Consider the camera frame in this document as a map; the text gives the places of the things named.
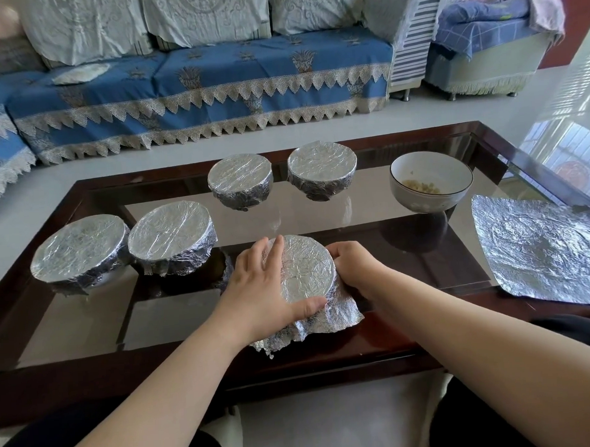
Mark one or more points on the striped armrest cover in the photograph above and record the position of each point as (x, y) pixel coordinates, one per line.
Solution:
(416, 35)

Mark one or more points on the pink cloth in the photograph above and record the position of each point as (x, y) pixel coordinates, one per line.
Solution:
(547, 10)

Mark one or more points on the blue covered armchair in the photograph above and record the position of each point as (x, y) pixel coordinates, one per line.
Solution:
(487, 46)

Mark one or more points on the crumpled aluminium foil sheet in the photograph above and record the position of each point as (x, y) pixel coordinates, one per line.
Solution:
(540, 249)

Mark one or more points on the person's left thumb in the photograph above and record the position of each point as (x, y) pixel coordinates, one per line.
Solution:
(308, 308)

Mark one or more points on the blue covered sofa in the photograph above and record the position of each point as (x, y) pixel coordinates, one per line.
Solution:
(220, 87)

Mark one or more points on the person's left hand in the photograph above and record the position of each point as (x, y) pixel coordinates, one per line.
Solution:
(259, 300)

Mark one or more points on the foil-covered bowl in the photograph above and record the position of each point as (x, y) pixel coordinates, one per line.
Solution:
(322, 168)
(173, 238)
(307, 279)
(240, 179)
(77, 257)

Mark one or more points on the white ceramic bowl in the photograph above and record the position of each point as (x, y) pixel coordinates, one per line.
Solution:
(427, 186)

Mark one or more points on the white lace doily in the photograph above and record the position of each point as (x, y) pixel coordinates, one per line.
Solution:
(80, 73)

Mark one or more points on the dark wood glass coffee table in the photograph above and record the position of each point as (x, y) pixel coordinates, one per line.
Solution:
(492, 163)

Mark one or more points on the white lace back cushion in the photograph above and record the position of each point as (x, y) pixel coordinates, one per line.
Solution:
(81, 25)
(315, 8)
(202, 10)

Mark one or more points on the yellowish food bits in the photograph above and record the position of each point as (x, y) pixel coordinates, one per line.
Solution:
(422, 184)

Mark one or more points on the person's left forearm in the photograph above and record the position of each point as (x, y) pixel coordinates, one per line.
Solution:
(137, 403)

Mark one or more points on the person's right forearm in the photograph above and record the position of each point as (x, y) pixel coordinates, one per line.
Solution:
(486, 354)

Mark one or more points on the person's left middle finger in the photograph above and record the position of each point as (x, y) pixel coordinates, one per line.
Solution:
(257, 254)

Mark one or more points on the person's right hand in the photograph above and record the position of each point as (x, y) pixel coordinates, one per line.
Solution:
(358, 269)

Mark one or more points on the person's right fingers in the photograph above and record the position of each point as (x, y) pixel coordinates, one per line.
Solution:
(336, 258)

